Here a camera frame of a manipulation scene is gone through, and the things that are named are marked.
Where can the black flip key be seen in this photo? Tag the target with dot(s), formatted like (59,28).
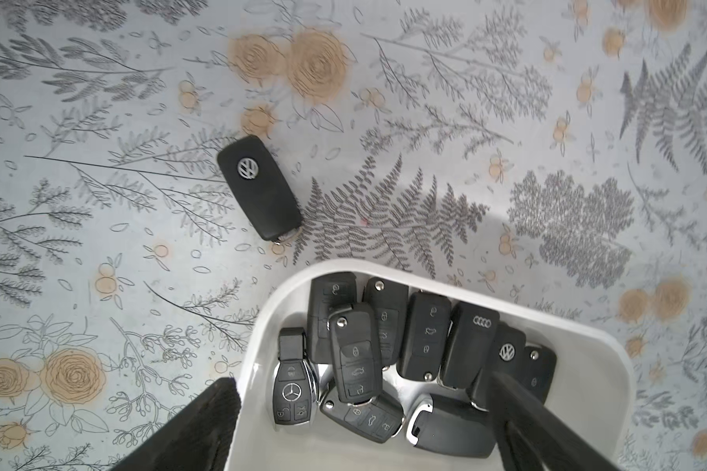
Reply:
(356,353)
(389,301)

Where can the black car key front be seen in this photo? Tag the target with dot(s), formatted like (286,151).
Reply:
(538,370)

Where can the flat black smart key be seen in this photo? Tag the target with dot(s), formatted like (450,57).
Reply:
(447,426)

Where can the black car key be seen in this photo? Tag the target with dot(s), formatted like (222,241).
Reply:
(327,293)
(472,332)
(427,328)
(538,370)
(295,383)
(505,356)
(378,420)

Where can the black VW logo key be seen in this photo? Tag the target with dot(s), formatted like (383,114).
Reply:
(260,188)

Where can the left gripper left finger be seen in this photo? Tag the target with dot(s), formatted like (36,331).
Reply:
(199,437)

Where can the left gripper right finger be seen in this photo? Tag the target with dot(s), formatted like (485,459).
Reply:
(530,437)

